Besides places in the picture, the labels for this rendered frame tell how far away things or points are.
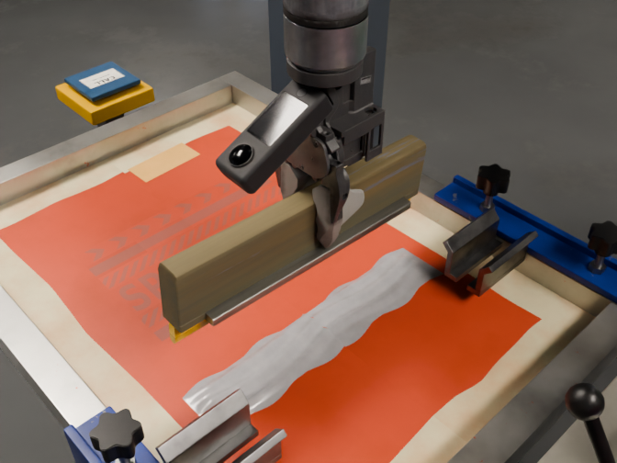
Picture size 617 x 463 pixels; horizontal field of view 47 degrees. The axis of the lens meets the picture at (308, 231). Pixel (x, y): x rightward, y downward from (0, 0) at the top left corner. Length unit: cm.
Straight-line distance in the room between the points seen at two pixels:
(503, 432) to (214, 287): 32
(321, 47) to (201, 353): 39
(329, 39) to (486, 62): 302
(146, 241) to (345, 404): 37
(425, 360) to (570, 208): 195
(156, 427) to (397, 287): 33
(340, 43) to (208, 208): 46
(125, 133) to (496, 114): 225
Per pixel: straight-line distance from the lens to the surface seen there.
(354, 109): 71
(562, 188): 282
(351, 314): 86
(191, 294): 67
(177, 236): 99
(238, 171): 64
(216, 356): 83
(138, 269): 95
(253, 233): 69
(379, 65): 157
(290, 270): 75
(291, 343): 83
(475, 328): 88
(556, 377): 81
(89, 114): 131
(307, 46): 63
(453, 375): 82
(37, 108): 335
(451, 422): 79
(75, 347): 88
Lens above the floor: 159
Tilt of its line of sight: 40 degrees down
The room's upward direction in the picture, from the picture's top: straight up
